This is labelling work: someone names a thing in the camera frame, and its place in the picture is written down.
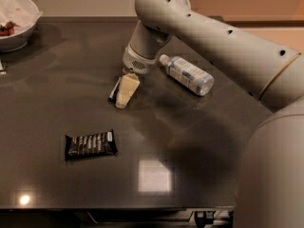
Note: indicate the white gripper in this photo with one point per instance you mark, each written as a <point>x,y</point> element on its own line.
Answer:
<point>137,63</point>

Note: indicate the blue rxbar blueberry wrapper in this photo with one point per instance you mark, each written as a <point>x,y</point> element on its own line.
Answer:
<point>113,95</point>

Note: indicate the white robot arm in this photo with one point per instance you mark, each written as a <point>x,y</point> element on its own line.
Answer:
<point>270,182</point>

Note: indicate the black rxbar chocolate wrapper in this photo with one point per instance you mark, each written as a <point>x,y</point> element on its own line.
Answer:
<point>90,146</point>

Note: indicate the clear plastic water bottle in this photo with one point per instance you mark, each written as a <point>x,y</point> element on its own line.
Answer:
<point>194,78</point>

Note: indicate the white bowl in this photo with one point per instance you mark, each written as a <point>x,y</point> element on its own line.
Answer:
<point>17,40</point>

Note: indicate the red fruit in bowl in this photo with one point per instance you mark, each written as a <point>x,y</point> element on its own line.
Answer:
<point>8,29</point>

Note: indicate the white napkin in bowl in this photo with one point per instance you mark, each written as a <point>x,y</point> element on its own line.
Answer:
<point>23,13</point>

